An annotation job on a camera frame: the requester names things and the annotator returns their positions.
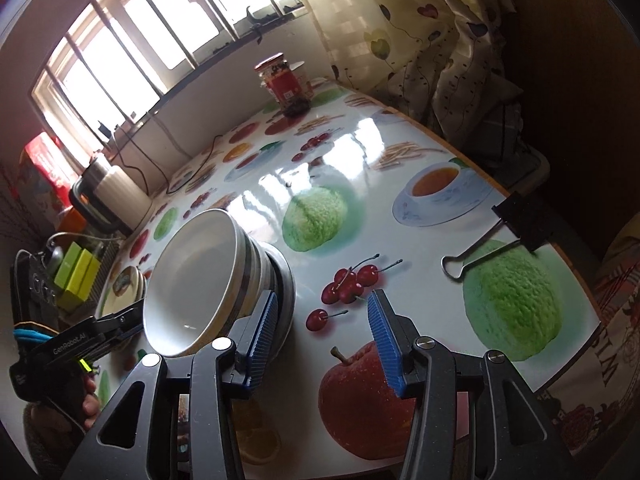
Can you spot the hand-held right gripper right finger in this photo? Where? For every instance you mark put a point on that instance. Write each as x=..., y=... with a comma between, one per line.
x=384, y=345

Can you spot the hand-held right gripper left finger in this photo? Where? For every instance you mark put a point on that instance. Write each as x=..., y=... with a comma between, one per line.
x=260, y=345

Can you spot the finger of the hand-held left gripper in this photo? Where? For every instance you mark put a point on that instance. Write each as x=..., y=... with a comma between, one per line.
x=112, y=341
x=122, y=316

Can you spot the cream plate with brown pattern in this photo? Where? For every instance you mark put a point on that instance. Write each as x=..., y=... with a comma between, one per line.
x=122, y=290

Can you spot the grey plate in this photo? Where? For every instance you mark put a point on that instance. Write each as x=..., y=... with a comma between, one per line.
x=286, y=290

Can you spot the white grey-striped bowl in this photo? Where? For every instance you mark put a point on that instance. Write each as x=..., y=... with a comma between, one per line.
x=253, y=265
x=192, y=280
x=267, y=272

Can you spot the person's left forearm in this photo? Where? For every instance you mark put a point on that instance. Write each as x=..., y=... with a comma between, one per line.
x=50, y=435

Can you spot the person's left hand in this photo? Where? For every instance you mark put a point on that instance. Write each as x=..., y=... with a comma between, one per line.
x=92, y=402

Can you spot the large lime green box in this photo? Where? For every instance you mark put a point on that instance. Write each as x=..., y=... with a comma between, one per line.
x=85, y=280

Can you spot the flat green box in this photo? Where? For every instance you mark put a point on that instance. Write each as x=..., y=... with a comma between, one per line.
x=67, y=267

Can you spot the orange plastic basin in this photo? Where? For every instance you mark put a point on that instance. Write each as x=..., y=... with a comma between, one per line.
x=67, y=220

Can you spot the fruit print tablecloth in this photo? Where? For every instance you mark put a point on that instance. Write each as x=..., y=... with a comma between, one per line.
x=400, y=232

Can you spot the white electric kettle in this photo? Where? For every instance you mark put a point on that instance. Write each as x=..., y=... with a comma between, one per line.
x=120, y=192

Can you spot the red cardboard box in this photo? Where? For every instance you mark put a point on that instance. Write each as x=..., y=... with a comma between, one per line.
x=45, y=165

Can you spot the black binder clip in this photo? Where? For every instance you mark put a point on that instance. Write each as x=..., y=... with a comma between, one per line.
x=525, y=220

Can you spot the grey plastic object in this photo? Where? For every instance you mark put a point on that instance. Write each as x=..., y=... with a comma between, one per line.
x=515, y=155

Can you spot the printed chair cushion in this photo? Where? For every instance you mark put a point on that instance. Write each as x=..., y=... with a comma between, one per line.
x=615, y=340

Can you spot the red lidded jar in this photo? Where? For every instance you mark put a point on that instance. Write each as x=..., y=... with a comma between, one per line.
x=280, y=82

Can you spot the barred window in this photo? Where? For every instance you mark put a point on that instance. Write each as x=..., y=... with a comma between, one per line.
x=150, y=40

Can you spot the heart print curtain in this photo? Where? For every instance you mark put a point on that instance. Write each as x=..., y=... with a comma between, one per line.
x=425, y=45

